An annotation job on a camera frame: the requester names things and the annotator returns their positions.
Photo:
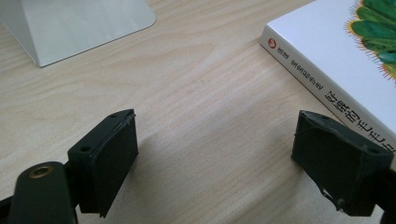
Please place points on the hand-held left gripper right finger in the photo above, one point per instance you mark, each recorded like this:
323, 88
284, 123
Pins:
339, 161

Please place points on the white book with green print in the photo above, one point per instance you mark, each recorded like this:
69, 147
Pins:
330, 49

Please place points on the grey metal bookend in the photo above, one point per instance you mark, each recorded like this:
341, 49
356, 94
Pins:
84, 28

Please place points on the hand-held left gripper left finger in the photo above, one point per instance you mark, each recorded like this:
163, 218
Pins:
106, 161

